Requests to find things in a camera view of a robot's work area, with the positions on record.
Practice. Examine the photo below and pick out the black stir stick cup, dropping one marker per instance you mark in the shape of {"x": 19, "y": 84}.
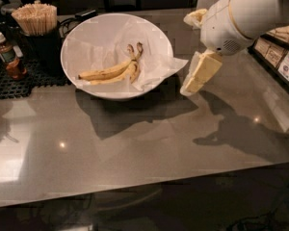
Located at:
{"x": 47, "y": 50}

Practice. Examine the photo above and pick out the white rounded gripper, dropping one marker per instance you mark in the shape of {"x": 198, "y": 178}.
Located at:
{"x": 222, "y": 28}

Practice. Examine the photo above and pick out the black rubber grid mat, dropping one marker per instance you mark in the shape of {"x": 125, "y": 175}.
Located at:
{"x": 36, "y": 77}

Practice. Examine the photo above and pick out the white bowl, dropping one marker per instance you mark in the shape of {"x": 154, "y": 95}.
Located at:
{"x": 93, "y": 32}

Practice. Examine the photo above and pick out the small brown sauce bottle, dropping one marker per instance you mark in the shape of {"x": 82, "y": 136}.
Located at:
{"x": 13, "y": 65}

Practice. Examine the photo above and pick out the black wire condiment rack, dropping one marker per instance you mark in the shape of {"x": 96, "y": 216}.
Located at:
{"x": 273, "y": 70}

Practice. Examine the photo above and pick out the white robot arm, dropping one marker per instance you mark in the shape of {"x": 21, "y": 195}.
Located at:
{"x": 256, "y": 17}

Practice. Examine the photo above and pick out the bundle of wooden stir sticks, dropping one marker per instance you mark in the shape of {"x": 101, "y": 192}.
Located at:
{"x": 36, "y": 19}

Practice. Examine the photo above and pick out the white paper liner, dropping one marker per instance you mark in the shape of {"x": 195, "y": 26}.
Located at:
{"x": 157, "y": 64}

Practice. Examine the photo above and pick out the spotted yellow banana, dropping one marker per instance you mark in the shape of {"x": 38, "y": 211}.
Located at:
{"x": 131, "y": 72}
{"x": 109, "y": 72}

